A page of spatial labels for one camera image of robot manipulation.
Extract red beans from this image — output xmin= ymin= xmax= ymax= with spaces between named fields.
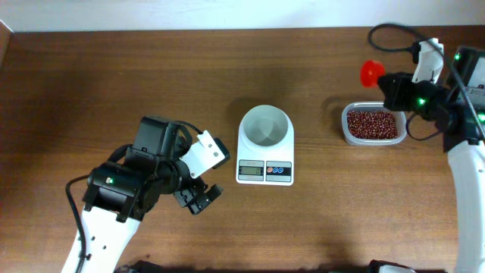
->
xmin=346 ymin=111 xmax=398 ymax=140

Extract white round bowl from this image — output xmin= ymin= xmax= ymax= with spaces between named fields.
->
xmin=240 ymin=105 xmax=289 ymax=147

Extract white digital kitchen scale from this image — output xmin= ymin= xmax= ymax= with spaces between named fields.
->
xmin=236 ymin=111 xmax=295 ymax=187

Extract clear plastic bean container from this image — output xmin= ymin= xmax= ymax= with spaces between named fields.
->
xmin=341 ymin=102 xmax=407 ymax=146

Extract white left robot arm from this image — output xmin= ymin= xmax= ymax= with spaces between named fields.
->
xmin=63 ymin=116 xmax=230 ymax=272

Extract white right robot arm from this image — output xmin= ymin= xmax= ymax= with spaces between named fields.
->
xmin=361 ymin=47 xmax=484 ymax=273

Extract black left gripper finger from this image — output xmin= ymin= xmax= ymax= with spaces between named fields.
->
xmin=174 ymin=180 xmax=208 ymax=208
xmin=189 ymin=184 xmax=224 ymax=215

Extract red plastic measuring scoop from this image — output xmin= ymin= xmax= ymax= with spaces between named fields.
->
xmin=360 ymin=60 xmax=386 ymax=88

